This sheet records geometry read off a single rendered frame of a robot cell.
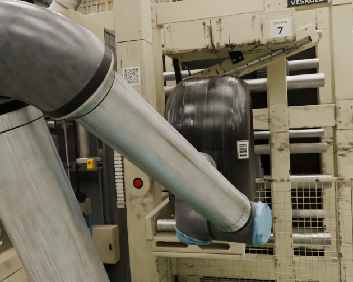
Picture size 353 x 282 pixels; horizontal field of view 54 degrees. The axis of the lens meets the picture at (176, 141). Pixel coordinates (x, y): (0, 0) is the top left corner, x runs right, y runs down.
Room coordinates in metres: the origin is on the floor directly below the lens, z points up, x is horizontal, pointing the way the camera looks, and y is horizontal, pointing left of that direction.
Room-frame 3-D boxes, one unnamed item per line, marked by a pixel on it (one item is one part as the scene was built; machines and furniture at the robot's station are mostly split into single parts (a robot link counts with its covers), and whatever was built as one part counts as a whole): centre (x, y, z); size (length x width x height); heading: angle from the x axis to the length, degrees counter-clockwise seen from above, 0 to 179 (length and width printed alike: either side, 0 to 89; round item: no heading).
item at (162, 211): (1.52, 0.08, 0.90); 0.40 x 0.03 x 0.10; 166
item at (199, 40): (1.73, -0.29, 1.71); 0.61 x 0.25 x 0.15; 76
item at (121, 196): (1.51, 0.25, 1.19); 0.05 x 0.04 x 0.48; 166
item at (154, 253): (1.48, -0.10, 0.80); 0.37 x 0.36 x 0.02; 166
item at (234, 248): (1.34, -0.06, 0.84); 0.36 x 0.09 x 0.06; 76
